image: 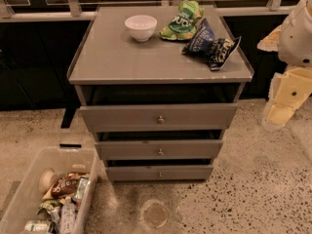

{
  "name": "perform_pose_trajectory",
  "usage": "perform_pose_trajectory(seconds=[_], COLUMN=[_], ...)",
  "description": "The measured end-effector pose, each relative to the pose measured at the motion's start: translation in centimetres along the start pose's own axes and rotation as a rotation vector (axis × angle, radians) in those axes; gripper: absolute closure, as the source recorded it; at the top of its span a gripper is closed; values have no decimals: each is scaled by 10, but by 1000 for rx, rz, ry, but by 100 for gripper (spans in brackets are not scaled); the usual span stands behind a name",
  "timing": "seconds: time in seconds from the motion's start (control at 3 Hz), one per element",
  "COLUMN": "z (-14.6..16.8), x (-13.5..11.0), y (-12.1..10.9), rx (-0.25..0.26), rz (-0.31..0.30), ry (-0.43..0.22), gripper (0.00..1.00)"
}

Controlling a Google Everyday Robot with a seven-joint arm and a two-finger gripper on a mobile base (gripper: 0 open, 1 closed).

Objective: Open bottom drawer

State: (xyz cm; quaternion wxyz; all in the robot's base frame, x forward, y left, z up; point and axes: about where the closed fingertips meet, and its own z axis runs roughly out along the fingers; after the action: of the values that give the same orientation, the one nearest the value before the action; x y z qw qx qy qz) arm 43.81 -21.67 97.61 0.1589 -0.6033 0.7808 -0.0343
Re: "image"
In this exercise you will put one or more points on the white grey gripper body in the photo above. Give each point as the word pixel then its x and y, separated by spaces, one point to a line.
pixel 296 38

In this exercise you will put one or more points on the grey bottom drawer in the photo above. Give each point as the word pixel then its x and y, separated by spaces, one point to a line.
pixel 160 173

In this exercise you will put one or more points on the grey drawer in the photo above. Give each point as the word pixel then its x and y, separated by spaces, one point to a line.
pixel 158 117
pixel 160 173
pixel 158 149

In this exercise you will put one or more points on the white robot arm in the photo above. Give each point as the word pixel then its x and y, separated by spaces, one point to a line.
pixel 292 40

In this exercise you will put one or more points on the grey top drawer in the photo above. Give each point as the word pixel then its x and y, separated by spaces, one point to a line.
pixel 158 117

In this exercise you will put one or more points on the grey wooden drawer cabinet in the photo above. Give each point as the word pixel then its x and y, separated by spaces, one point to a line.
pixel 112 68

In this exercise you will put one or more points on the grey middle drawer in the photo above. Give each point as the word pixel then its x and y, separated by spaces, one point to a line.
pixel 158 149

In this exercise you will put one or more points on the black yellow chip bag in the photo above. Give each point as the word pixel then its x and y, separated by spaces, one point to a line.
pixel 219 52

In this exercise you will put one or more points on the blue chip bag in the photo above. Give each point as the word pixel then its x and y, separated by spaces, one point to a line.
pixel 200 41

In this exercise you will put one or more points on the green chip bag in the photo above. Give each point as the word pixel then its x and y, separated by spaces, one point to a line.
pixel 183 26

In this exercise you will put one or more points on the white ceramic bowl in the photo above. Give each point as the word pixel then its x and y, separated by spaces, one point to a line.
pixel 141 27

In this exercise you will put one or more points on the round floor drain cover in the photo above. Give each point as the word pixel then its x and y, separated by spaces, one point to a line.
pixel 154 214

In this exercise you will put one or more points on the green white snack packet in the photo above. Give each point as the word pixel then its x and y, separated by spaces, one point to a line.
pixel 83 184

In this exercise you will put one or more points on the metal window railing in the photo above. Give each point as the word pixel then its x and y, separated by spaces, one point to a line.
pixel 45 15

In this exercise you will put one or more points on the brown snack bag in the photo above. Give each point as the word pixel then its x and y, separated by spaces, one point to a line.
pixel 65 186

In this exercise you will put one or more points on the beige upturned bowl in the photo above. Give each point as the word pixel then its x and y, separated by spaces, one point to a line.
pixel 46 180

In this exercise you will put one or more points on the clear plastic water bottle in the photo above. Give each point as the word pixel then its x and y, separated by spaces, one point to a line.
pixel 67 216

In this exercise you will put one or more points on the clear plastic storage bin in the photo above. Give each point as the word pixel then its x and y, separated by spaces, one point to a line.
pixel 26 200

